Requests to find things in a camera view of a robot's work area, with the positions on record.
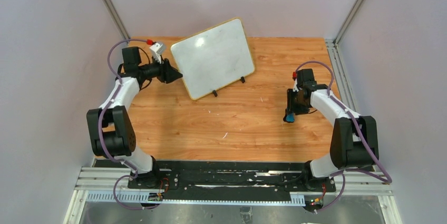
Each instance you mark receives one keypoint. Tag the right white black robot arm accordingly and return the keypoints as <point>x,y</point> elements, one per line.
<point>354,138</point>

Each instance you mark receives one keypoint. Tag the aluminium corner post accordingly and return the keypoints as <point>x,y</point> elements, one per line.
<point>348,20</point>
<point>116,19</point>

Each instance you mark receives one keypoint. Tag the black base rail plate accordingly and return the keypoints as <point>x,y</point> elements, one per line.
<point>226,181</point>

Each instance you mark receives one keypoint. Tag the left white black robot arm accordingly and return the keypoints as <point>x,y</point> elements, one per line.
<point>111,133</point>

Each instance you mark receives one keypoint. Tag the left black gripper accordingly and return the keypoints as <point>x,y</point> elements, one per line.
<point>165,70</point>

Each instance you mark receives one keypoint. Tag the yellow framed whiteboard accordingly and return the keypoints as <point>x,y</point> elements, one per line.
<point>213,58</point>

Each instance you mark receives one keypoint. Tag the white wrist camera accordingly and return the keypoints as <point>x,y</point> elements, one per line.
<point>296,86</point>
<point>156,49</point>

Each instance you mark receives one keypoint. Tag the left aluminium corner post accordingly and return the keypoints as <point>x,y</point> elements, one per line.
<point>116,19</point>

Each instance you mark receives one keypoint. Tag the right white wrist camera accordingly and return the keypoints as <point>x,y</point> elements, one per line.
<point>296,86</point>

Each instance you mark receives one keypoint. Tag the aluminium frame rails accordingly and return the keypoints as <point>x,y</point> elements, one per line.
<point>143,199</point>

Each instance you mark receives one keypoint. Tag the blue black eraser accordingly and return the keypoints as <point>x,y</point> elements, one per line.
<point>289,117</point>

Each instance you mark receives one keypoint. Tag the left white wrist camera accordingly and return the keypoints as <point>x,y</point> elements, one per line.
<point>156,49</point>

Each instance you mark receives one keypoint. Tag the right aluminium corner post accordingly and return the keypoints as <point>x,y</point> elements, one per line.
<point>348,20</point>

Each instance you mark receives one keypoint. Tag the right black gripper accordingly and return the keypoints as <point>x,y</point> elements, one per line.
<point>291,102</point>

